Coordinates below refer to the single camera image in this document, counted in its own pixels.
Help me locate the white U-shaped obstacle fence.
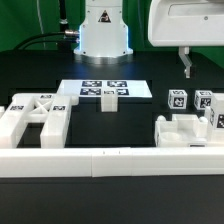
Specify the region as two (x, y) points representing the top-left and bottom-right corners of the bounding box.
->
(0, 106), (224, 179)

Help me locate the white marker base plate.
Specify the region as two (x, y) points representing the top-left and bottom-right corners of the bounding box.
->
(57, 79), (152, 98)

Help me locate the white tagged cube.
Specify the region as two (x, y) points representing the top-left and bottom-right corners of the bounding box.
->
(168, 89), (188, 109)
(194, 90), (212, 110)

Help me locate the white tagged cube left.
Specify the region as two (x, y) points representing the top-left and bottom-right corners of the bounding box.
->
(168, 89), (188, 109)

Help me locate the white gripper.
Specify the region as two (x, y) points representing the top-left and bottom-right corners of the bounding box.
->
(148, 0), (224, 78)

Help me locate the white chair seat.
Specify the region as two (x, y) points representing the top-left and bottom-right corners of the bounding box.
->
(154, 114), (213, 148)

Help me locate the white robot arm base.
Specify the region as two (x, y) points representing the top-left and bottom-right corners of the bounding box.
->
(74, 0), (133, 65)

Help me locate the black cable bundle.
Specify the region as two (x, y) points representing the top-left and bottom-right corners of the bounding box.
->
(13, 0), (81, 52)

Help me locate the white tagged cube right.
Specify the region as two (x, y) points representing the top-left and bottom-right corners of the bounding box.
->
(194, 90), (212, 110)

